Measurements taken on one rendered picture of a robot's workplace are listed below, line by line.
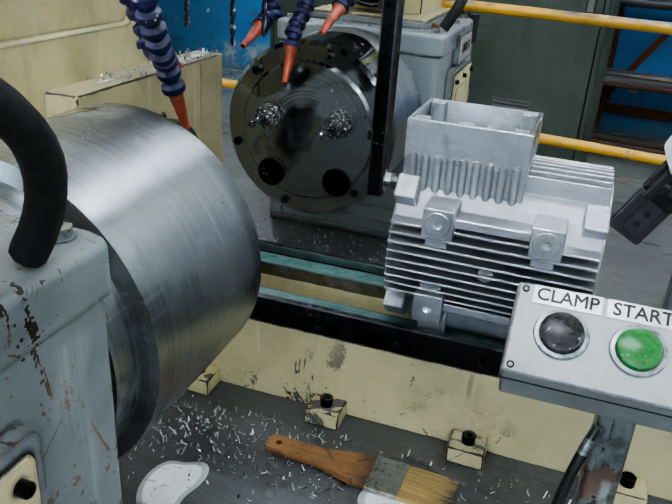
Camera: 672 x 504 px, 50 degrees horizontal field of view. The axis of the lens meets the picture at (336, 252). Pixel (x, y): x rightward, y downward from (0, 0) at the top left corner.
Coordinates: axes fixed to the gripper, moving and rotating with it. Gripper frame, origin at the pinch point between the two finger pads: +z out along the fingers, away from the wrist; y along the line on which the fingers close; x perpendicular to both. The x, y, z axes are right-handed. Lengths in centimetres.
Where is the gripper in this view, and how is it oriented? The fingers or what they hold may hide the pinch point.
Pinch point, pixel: (638, 216)
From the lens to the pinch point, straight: 70.4
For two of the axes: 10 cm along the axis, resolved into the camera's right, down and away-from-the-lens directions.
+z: -5.2, 6.9, 5.0
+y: 3.3, -3.8, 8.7
